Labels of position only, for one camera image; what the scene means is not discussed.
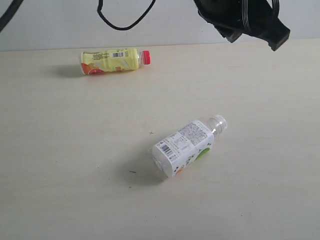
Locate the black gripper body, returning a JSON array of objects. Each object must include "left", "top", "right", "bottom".
[{"left": 194, "top": 0, "right": 273, "bottom": 28}]

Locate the yellow juice bottle red cap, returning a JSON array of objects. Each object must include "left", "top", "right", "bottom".
[{"left": 80, "top": 47, "right": 151, "bottom": 75}]

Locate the clear bottle white printed label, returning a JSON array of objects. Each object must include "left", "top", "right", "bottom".
[{"left": 150, "top": 115, "right": 228, "bottom": 178}]

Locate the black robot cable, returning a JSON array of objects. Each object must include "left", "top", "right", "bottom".
[{"left": 0, "top": 0, "right": 157, "bottom": 31}]

